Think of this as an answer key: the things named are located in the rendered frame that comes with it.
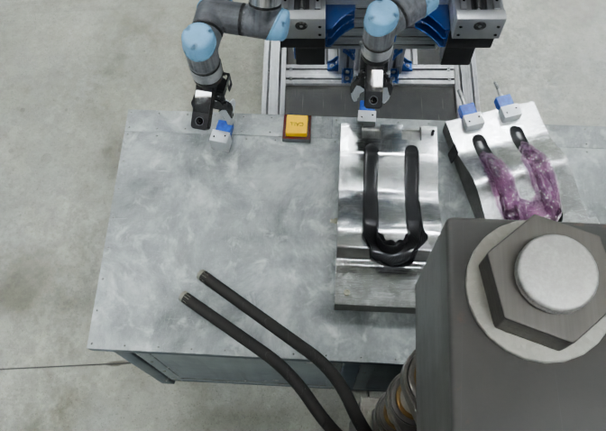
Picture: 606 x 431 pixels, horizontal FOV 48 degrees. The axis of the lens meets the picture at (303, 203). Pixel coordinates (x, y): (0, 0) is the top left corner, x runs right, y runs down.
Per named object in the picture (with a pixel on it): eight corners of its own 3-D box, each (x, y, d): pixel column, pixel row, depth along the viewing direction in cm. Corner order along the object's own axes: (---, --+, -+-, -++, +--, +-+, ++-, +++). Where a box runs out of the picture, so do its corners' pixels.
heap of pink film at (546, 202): (471, 154, 185) (477, 141, 178) (533, 139, 186) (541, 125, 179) (505, 241, 175) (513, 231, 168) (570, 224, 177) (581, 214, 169)
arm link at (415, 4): (414, -38, 160) (377, -15, 157) (445, -7, 156) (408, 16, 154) (409, -14, 167) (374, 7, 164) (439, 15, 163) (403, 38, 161)
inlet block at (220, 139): (224, 109, 199) (222, 100, 194) (241, 113, 198) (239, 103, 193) (211, 149, 194) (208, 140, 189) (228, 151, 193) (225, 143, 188)
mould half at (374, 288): (340, 138, 194) (342, 114, 182) (431, 141, 193) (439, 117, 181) (334, 309, 175) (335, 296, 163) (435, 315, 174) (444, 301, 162)
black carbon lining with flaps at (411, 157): (362, 146, 185) (364, 130, 177) (421, 149, 185) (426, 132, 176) (359, 269, 172) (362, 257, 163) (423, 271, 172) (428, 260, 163)
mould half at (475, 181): (442, 131, 195) (448, 111, 184) (527, 110, 196) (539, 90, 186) (504, 296, 176) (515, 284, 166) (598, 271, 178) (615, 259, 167)
